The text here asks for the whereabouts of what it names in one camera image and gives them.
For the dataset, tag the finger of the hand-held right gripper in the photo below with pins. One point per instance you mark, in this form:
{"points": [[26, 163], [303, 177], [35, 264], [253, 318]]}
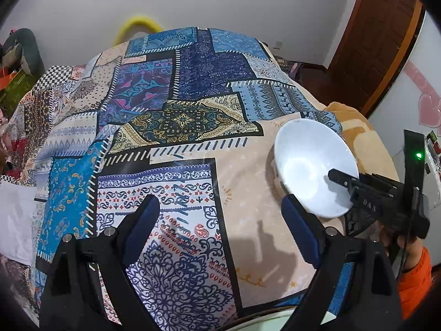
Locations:
{"points": [[342, 181], [379, 182]]}

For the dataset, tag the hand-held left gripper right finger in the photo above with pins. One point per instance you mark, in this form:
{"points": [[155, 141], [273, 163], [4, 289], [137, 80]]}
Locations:
{"points": [[299, 227]]}

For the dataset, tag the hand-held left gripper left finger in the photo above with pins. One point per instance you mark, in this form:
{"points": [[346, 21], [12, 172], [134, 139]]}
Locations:
{"points": [[141, 227]]}

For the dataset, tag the white bowl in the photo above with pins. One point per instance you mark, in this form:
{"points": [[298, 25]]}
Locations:
{"points": [[310, 158]]}

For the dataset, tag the large white plate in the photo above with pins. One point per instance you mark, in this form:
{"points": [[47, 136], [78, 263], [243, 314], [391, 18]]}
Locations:
{"points": [[262, 322]]}

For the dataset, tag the person's right forearm orange sleeve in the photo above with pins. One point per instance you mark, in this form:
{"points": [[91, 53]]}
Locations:
{"points": [[417, 286]]}

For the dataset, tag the person's right hand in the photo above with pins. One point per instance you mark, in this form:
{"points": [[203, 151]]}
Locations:
{"points": [[411, 251]]}

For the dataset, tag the pink heart sticker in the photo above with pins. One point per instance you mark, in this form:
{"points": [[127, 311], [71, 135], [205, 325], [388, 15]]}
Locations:
{"points": [[429, 110]]}

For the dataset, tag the white cloth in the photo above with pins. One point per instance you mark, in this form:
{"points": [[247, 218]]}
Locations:
{"points": [[17, 220]]}

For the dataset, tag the brown wooden door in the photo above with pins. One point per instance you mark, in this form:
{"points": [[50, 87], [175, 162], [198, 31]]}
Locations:
{"points": [[375, 41]]}

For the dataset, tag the patchwork printed blanket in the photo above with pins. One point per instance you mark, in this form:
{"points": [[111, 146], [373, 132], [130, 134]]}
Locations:
{"points": [[193, 76]]}

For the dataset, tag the green box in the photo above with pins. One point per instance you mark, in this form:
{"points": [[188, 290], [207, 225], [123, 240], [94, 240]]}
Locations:
{"points": [[17, 91]]}

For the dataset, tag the white wall socket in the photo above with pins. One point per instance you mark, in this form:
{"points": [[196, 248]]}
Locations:
{"points": [[277, 44]]}

